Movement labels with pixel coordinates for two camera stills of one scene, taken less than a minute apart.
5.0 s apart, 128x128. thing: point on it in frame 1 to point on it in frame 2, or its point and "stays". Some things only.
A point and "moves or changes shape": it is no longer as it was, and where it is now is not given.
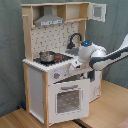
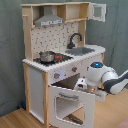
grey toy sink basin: x=74 y=51 stays
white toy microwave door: x=97 y=11 stays
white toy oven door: x=69 y=101 moves or changes shape
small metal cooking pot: x=47 y=56 stays
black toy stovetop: x=59 y=58 stays
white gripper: x=77 y=65 to x=81 y=83
